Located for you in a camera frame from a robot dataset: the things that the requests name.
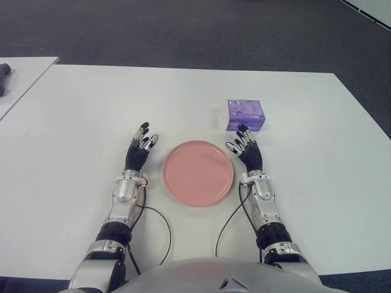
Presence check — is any silver robot torso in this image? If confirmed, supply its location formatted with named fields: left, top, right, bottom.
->
left=115, top=258, right=349, bottom=293

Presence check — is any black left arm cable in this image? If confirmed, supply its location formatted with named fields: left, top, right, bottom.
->
left=128, top=183, right=172, bottom=275

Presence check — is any robot left hand black silver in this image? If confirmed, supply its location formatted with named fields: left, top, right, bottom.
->
left=123, top=121, right=160, bottom=172

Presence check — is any pink round plate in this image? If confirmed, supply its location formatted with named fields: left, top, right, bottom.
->
left=162, top=139, right=235, bottom=208

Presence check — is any black object on side table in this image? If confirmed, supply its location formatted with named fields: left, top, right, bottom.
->
left=0, top=63, right=12, bottom=98

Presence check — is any robot right hand black silver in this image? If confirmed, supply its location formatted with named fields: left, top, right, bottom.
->
left=225, top=123, right=264, bottom=173

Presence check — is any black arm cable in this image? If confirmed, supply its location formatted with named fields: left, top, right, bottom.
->
left=128, top=183, right=172, bottom=275
left=214, top=181, right=253, bottom=260

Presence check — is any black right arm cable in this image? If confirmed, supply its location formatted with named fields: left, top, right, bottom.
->
left=214, top=181, right=253, bottom=260

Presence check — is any purple tissue paper pack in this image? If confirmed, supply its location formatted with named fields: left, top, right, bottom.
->
left=225, top=99, right=266, bottom=132

